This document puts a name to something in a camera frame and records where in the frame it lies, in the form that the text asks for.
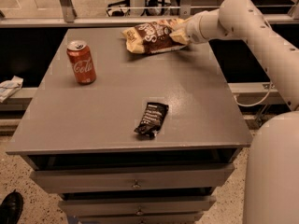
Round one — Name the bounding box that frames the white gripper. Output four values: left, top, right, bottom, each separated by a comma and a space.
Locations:
170, 10, 228, 45

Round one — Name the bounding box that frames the brown chip bag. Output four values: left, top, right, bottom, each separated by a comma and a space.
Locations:
121, 19, 187, 54

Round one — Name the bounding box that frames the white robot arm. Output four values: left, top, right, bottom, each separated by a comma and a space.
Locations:
172, 0, 299, 224

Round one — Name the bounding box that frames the black rxbar chocolate wrapper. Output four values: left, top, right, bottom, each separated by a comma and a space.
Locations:
134, 102, 169, 138

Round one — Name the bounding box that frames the black office chair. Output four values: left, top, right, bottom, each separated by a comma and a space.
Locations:
106, 0, 130, 17

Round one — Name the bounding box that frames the red cola can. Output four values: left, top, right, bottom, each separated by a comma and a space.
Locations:
66, 40, 96, 85

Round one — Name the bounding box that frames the grey metal railing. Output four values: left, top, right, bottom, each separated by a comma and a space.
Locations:
0, 0, 298, 28

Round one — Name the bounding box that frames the grey drawer cabinet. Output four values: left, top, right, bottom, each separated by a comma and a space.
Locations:
6, 25, 254, 224

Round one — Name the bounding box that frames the top grey drawer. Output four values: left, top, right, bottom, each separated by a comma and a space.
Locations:
31, 163, 235, 193

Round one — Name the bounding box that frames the grey drawer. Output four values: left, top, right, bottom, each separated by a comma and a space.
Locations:
31, 163, 235, 193
59, 196, 216, 217
79, 212, 203, 224

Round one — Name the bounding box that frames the middle grey drawer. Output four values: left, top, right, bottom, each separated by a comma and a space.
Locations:
59, 196, 216, 217

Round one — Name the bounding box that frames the folded white cloth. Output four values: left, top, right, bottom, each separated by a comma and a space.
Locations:
0, 76, 23, 103

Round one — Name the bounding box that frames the bottom grey drawer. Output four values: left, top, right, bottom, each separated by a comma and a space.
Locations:
79, 212, 203, 224

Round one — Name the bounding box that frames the black leather shoe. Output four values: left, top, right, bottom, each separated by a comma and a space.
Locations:
0, 190, 23, 224

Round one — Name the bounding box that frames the white cable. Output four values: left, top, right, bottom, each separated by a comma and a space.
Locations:
233, 81, 275, 108

